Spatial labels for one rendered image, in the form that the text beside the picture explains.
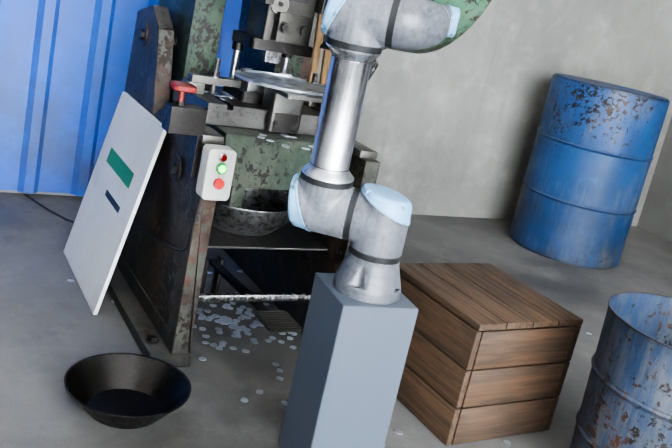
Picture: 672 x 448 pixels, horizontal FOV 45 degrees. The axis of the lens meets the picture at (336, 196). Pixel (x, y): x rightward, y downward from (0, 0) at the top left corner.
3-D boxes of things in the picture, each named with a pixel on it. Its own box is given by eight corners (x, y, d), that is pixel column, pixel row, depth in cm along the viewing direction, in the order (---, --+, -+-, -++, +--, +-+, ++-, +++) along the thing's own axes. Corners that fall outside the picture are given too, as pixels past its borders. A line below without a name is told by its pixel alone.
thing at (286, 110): (324, 146, 221) (334, 98, 218) (278, 142, 214) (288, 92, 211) (286, 124, 242) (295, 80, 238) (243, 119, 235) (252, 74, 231)
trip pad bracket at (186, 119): (196, 179, 211) (209, 106, 206) (160, 176, 206) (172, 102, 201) (189, 172, 216) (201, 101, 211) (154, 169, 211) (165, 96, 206)
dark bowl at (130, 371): (203, 437, 190) (208, 411, 189) (73, 450, 175) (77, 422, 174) (166, 373, 215) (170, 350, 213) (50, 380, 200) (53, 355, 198)
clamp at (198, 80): (239, 99, 234) (246, 64, 232) (184, 92, 226) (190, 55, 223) (232, 94, 239) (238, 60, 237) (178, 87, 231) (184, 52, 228)
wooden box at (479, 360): (549, 430, 229) (584, 319, 221) (446, 446, 209) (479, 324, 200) (463, 361, 262) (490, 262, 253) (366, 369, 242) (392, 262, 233)
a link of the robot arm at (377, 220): (399, 263, 170) (414, 203, 166) (338, 247, 171) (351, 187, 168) (404, 247, 181) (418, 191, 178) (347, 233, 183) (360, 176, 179)
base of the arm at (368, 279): (410, 306, 175) (421, 263, 173) (347, 303, 169) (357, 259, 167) (382, 278, 188) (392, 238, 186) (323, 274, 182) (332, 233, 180)
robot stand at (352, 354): (373, 487, 185) (419, 309, 174) (301, 491, 178) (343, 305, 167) (345, 441, 201) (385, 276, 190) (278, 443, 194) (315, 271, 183)
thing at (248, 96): (302, 109, 240) (304, 99, 239) (240, 101, 230) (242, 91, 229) (280, 97, 253) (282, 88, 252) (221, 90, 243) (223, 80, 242)
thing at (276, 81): (301, 97, 210) (302, 94, 210) (213, 72, 222) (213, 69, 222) (351, 95, 235) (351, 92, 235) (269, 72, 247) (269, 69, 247)
